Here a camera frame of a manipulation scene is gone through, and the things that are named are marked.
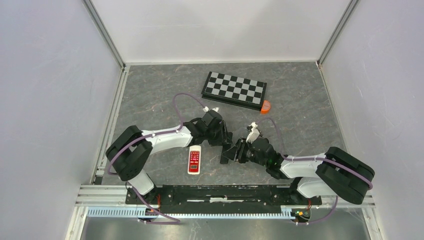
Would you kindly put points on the black remote control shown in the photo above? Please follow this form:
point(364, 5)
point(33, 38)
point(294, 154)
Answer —
point(228, 153)

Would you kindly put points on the white red remote control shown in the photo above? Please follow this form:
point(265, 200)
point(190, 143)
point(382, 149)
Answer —
point(194, 160)

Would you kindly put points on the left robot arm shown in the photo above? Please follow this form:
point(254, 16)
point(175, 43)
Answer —
point(129, 153)

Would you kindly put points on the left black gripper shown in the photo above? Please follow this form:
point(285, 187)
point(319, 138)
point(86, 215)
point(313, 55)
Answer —
point(224, 137)

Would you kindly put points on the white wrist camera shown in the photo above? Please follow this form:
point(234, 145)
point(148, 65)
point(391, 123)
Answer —
point(253, 132)
point(207, 109)

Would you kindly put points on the orange round object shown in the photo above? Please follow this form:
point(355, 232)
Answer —
point(266, 107)

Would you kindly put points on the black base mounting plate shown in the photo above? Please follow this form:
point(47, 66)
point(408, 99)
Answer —
point(226, 199)

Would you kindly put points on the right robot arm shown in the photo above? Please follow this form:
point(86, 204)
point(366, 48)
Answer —
point(332, 173)

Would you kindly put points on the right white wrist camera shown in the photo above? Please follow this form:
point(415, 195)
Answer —
point(253, 132)

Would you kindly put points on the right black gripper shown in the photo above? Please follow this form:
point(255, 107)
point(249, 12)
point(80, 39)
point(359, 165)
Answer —
point(241, 145)

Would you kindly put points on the black grey checkerboard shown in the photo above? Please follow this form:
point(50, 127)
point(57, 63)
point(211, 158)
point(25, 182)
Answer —
point(234, 90)

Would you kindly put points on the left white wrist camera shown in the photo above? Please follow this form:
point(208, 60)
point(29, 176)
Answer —
point(207, 109)

